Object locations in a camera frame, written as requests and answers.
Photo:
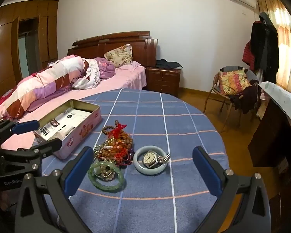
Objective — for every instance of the white green-dotted cover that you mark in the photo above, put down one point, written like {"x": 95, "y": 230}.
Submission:
{"x": 281, "y": 99}

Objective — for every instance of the dark wooden cabinet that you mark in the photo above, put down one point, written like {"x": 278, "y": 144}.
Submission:
{"x": 269, "y": 131}

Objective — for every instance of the pink tin box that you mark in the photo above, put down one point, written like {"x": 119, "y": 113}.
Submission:
{"x": 84, "y": 133}

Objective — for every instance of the wooden bed headboard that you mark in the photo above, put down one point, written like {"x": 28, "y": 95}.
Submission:
{"x": 135, "y": 48}

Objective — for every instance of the pink patchwork quilt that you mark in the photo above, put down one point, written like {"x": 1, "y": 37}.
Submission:
{"x": 38, "y": 82}

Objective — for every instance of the wooden bed pink sheet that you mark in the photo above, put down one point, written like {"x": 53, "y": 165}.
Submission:
{"x": 126, "y": 77}

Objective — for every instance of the white floral blanket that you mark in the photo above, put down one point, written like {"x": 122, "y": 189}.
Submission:
{"x": 87, "y": 77}

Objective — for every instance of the purple blanket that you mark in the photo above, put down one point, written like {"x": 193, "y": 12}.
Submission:
{"x": 106, "y": 68}

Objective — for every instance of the red hanging garment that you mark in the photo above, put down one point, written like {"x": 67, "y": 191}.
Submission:
{"x": 247, "y": 53}

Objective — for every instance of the patterned curtain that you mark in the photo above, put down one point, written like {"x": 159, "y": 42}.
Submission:
{"x": 281, "y": 41}

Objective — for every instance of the silver wristwatch with metal band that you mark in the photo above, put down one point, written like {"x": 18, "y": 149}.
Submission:
{"x": 149, "y": 157}

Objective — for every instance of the pale grey jade bangle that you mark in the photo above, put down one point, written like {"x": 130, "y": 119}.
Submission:
{"x": 137, "y": 160}

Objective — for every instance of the dark clothing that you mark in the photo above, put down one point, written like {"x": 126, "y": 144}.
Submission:
{"x": 168, "y": 64}

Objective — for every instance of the rattan chair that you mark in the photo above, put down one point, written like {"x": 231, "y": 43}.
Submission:
{"x": 214, "y": 94}

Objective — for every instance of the floral pillow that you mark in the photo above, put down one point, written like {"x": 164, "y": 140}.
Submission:
{"x": 118, "y": 55}

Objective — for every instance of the wooden wardrobe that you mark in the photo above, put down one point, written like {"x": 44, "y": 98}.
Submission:
{"x": 4, "y": 43}

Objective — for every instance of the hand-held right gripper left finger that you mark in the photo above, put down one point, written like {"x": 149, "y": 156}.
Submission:
{"x": 78, "y": 170}

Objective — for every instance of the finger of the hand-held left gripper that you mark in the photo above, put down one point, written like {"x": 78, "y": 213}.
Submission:
{"x": 26, "y": 127}
{"x": 49, "y": 146}

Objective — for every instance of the blue checked tablecloth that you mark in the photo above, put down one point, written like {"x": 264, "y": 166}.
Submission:
{"x": 160, "y": 126}

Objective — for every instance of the black hanging coat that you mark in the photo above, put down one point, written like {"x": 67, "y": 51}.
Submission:
{"x": 266, "y": 51}

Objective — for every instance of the dark clothes on chair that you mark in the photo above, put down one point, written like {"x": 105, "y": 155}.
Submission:
{"x": 247, "y": 99}

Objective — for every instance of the wooden nightstand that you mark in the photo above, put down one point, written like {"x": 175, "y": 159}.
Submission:
{"x": 162, "y": 80}

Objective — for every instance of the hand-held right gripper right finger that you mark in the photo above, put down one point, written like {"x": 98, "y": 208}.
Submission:
{"x": 207, "y": 172}

